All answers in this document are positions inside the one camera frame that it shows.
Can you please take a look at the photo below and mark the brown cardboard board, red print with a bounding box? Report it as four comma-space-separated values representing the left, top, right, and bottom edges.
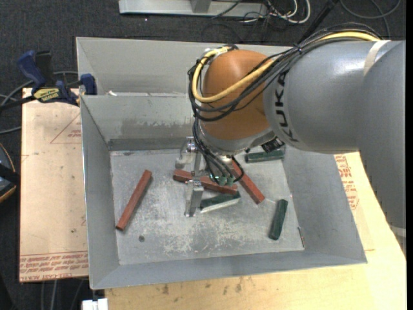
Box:
19, 87, 377, 284

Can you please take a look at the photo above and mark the grey metal bin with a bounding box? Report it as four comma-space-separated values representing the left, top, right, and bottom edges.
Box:
76, 36, 368, 290

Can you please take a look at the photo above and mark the red-brown flat block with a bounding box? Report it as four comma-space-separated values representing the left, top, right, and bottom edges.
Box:
172, 169, 239, 196
230, 161, 267, 205
116, 169, 154, 232

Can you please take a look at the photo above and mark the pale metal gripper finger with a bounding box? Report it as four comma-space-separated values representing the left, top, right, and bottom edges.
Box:
175, 136, 197, 169
184, 180, 205, 218

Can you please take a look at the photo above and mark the dark green flat block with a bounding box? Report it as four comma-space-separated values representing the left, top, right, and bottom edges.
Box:
199, 191, 241, 214
245, 150, 286, 164
268, 198, 289, 241

